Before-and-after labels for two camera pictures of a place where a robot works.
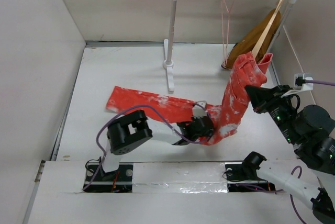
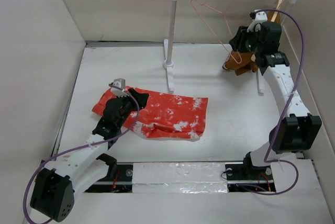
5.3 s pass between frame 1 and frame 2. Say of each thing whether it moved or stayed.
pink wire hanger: moved
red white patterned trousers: moved
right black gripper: moved
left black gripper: moved
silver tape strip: stayed
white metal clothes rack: stayed
